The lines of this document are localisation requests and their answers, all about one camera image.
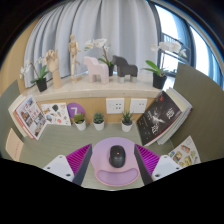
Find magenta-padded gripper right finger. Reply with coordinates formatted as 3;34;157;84
134;143;183;186

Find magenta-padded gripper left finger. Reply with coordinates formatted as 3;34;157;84
43;143;93;186

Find black computer mouse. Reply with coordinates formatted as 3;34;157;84
108;144;126;169

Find purple mouse pad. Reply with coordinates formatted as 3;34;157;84
89;136;141;187

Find white card with colourful pictures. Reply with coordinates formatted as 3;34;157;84
167;135;202;168

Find small potted plant white pot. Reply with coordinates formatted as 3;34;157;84
73;113;87;132
120;110;134;133
92;111;106;131

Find black book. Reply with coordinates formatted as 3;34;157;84
136;90;184;147

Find beige book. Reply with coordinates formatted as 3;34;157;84
4;128;25;163

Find white illustrated sticker card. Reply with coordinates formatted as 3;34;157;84
40;102;72;127

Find white book with photo cover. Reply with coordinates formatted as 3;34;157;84
13;94;48;141

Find round purple number sign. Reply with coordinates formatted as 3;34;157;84
66;102;86;122

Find grey-green desk partition panel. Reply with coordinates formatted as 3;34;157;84
168;62;224;163
0;79;24;158

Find thick white book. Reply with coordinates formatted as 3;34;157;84
7;98;24;138

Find wooden ledge with white top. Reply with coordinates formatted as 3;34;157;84
21;71;168;124

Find white orchid in black pot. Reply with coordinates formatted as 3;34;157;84
143;40;188;90
83;37;116;77
19;56;51;93

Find dark grey horse figure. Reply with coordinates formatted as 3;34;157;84
110;55;139;84

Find wooden mannequin figure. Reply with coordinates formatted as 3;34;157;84
68;33;83;83

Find window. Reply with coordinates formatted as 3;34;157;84
154;3;224;91

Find grey curtain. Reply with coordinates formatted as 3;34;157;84
23;0;159;89

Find white wall outlet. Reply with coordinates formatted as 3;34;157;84
129;97;148;115
105;97;126;115

